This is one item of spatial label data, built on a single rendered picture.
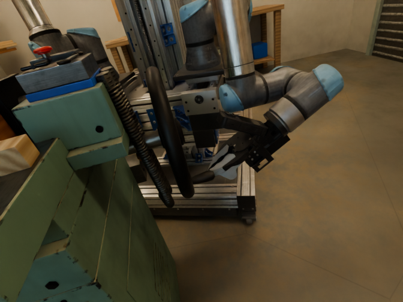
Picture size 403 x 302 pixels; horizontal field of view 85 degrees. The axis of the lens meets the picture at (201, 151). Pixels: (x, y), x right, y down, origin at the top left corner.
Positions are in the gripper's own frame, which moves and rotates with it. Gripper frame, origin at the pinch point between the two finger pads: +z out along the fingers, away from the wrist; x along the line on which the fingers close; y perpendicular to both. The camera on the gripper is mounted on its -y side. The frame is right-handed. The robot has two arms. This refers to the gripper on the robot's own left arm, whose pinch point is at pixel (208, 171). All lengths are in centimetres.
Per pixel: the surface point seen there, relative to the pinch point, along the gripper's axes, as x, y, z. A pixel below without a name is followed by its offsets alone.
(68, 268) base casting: -20.9, -18.0, 18.2
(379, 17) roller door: 232, 155, -236
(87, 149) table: -7.8, -25.2, 8.5
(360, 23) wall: 270, 167, -239
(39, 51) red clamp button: 1.9, -40.1, 3.7
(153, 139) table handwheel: -0.4, -15.8, 2.4
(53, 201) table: -17.0, -25.1, 12.4
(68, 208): -15.6, -22.6, 14.0
